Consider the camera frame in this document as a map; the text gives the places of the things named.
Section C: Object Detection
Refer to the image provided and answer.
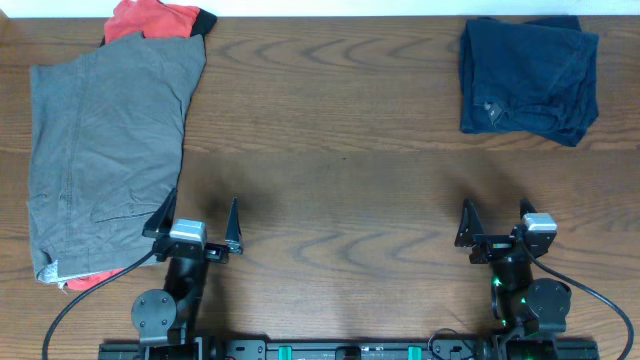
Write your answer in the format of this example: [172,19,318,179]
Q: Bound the grey shorts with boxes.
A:
[28,33,206,283]

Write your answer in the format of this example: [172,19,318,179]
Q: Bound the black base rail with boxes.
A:
[97,337,601,360]

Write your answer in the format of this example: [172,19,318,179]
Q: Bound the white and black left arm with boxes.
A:
[131,189,244,360]

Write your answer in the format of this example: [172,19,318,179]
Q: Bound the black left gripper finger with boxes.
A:
[225,197,244,254]
[142,188,177,239]

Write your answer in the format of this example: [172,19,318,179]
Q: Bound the red and black garment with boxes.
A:
[101,0,218,46]

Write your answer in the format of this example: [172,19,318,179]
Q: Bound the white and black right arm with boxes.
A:
[454,199,571,359]

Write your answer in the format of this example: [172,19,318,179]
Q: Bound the dark blue shorts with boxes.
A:
[459,16,599,147]

